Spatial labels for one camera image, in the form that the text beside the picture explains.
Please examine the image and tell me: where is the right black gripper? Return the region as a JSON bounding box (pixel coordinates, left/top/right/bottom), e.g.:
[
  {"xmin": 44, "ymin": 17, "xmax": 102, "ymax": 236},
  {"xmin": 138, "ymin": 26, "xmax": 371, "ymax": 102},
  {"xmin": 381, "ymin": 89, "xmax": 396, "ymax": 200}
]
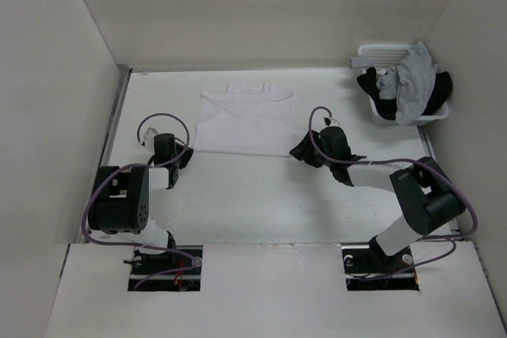
[{"xmin": 289, "ymin": 129, "xmax": 335, "ymax": 168}]

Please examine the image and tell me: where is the white tank top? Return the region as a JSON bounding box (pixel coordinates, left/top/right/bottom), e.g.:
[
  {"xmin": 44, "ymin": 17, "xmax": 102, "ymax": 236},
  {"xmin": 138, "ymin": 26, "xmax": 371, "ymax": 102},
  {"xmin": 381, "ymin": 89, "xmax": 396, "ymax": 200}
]
[{"xmin": 193, "ymin": 82, "xmax": 297, "ymax": 157}]

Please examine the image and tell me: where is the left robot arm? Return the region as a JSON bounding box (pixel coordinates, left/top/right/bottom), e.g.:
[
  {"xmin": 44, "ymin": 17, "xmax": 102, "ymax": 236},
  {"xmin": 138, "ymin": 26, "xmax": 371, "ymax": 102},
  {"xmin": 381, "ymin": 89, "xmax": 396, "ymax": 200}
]
[{"xmin": 82, "ymin": 133, "xmax": 201, "ymax": 274}]

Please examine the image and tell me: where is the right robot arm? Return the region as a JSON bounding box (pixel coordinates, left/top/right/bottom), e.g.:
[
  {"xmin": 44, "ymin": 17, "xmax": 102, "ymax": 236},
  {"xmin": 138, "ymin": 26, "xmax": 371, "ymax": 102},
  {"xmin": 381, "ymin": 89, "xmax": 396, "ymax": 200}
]
[{"xmin": 289, "ymin": 126, "xmax": 465, "ymax": 272}]

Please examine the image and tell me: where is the black tank top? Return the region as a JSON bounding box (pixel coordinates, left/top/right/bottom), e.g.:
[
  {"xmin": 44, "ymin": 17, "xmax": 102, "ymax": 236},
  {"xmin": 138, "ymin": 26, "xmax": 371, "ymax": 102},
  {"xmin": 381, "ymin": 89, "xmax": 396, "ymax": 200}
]
[{"xmin": 356, "ymin": 67, "xmax": 452, "ymax": 122}]

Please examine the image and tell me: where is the grey tank top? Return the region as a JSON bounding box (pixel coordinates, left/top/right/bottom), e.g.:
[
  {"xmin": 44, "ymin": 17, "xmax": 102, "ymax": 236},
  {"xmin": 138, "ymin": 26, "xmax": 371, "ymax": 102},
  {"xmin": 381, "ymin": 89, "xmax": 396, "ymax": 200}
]
[{"xmin": 375, "ymin": 41, "xmax": 436, "ymax": 125}]

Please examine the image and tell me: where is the white plastic laundry basket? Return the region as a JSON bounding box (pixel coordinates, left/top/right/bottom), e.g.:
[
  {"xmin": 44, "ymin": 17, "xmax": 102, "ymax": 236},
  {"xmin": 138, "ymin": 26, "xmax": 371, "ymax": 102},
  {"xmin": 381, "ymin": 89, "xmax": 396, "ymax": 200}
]
[{"xmin": 349, "ymin": 43, "xmax": 450, "ymax": 127}]

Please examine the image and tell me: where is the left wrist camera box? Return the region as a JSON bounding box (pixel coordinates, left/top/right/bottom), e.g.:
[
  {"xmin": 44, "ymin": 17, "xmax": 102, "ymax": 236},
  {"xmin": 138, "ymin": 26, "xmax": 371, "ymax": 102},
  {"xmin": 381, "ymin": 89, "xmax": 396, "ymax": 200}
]
[{"xmin": 141, "ymin": 127, "xmax": 159, "ymax": 151}]

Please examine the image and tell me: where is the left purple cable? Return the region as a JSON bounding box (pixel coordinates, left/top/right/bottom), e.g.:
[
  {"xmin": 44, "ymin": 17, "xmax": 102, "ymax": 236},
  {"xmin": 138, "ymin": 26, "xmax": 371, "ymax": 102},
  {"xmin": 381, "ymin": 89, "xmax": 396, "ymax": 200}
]
[{"xmin": 81, "ymin": 112, "xmax": 199, "ymax": 291}]

